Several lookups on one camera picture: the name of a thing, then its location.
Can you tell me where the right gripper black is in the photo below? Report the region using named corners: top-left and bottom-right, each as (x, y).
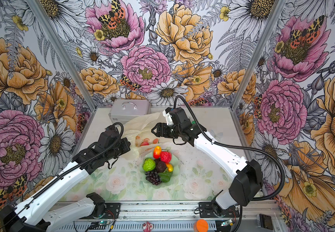
top-left (151, 122), bottom-right (182, 140)

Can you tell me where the translucent yellow plastic bag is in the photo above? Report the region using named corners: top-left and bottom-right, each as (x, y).
top-left (122, 112), bottom-right (172, 160)

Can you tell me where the crinkled red fruit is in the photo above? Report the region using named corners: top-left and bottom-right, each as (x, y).
top-left (159, 151), bottom-right (172, 163)

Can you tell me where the light green wavy plate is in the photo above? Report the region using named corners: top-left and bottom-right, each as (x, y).
top-left (139, 150), bottom-right (180, 189)

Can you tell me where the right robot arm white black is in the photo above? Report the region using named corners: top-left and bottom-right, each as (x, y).
top-left (151, 123), bottom-right (263, 216)

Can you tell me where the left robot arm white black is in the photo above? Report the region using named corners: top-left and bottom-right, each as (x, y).
top-left (0, 138), bottom-right (130, 232)

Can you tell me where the orange red mango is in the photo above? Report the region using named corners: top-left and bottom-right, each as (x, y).
top-left (153, 146), bottom-right (162, 159)

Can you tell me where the dark brown fruit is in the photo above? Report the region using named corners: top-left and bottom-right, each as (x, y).
top-left (156, 161), bottom-right (167, 173)

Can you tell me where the green bumpy fruit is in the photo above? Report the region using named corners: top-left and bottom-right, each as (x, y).
top-left (142, 158), bottom-right (156, 172)

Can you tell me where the small yellow orange mango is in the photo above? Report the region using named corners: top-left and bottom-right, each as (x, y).
top-left (166, 163), bottom-right (174, 173)

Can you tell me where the silver metal case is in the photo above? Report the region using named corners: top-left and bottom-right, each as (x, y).
top-left (109, 99), bottom-right (151, 124)

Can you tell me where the dark purple grape bunch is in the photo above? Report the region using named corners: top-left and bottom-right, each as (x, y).
top-left (145, 170), bottom-right (173, 186)

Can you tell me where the red white small object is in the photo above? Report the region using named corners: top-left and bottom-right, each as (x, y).
top-left (142, 222), bottom-right (154, 232)

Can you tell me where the orange round cap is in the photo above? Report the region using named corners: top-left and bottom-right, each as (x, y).
top-left (193, 219), bottom-right (209, 232)

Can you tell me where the black phone device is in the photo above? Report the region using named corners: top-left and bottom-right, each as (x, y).
top-left (257, 214), bottom-right (273, 231)

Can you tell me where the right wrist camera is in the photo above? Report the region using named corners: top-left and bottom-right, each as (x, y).
top-left (163, 107), bottom-right (191, 126)

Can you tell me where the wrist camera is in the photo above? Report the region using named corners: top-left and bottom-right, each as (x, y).
top-left (163, 107), bottom-right (191, 126)
top-left (95, 125), bottom-right (119, 152)

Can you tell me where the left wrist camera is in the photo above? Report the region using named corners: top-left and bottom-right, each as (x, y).
top-left (95, 125), bottom-right (119, 152)

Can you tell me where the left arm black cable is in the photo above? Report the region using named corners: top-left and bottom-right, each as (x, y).
top-left (0, 122), bottom-right (125, 232)

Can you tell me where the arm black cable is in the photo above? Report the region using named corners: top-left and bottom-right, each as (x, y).
top-left (172, 95), bottom-right (285, 232)
top-left (0, 122), bottom-right (125, 232)

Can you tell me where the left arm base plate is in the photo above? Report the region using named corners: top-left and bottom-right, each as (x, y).
top-left (81, 203), bottom-right (121, 219)

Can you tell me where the aluminium frame rail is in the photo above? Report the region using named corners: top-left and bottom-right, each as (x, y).
top-left (52, 201), bottom-right (288, 232)

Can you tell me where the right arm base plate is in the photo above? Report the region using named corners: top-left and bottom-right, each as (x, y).
top-left (194, 202), bottom-right (240, 218)

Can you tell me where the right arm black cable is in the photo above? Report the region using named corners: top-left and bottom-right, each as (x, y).
top-left (172, 95), bottom-right (285, 232)

